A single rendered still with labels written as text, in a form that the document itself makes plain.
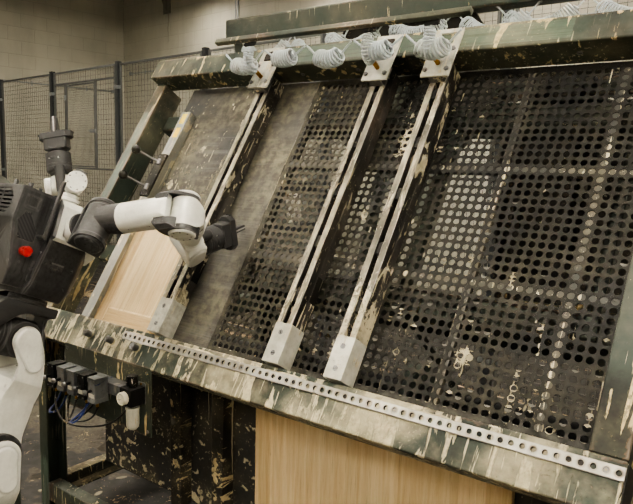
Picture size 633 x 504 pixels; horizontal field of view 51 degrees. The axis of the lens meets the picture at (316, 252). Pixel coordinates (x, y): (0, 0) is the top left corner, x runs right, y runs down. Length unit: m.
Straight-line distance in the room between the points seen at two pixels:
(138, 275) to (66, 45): 9.25
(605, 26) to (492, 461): 1.22
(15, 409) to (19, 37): 9.46
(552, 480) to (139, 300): 1.58
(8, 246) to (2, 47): 9.25
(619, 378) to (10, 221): 1.63
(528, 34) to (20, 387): 1.84
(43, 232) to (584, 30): 1.66
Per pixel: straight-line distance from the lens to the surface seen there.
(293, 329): 1.98
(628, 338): 1.65
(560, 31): 2.14
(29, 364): 2.18
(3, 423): 2.23
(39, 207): 2.11
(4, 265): 2.09
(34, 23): 11.50
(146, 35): 11.65
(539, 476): 1.60
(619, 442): 1.59
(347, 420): 1.80
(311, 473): 2.26
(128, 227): 1.96
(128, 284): 2.63
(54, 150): 2.60
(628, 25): 2.09
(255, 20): 3.41
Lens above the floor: 1.50
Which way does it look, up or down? 8 degrees down
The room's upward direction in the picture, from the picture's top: 1 degrees clockwise
